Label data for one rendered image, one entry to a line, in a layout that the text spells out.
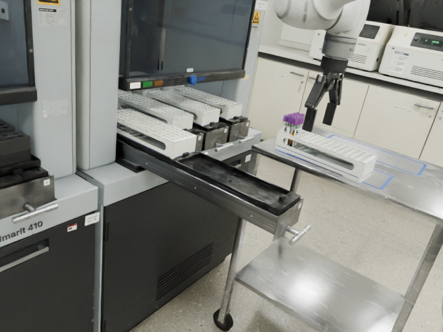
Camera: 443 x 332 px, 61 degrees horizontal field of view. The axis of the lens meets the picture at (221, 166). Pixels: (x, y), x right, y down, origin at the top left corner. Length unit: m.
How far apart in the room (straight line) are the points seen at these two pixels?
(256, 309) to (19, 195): 1.20
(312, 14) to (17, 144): 0.75
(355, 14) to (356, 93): 2.13
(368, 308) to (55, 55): 1.32
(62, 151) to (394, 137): 2.59
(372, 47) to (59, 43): 2.55
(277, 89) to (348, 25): 2.41
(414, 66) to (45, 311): 2.75
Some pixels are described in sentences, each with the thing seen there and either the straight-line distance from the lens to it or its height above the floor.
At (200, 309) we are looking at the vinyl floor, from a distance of 1.75.
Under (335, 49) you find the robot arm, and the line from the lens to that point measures 1.13.
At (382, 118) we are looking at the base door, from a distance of 3.18.
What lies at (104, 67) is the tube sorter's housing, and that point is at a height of 1.03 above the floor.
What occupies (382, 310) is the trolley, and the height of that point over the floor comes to 0.28.
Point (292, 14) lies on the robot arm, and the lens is 0.99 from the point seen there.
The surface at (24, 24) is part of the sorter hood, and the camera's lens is 0.93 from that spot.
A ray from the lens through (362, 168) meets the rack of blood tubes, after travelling 1.12.
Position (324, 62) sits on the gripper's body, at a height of 1.12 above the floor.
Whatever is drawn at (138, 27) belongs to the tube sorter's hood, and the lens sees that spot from 1.10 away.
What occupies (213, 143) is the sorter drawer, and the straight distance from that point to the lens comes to 1.37.
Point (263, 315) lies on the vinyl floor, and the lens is 1.79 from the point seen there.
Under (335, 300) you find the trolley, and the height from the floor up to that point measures 0.28.
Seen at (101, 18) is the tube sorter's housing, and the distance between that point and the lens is 1.04.
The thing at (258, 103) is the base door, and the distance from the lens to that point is 3.60.
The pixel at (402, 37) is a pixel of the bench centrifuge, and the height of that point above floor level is 1.19.
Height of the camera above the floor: 1.23
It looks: 24 degrees down
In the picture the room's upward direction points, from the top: 9 degrees clockwise
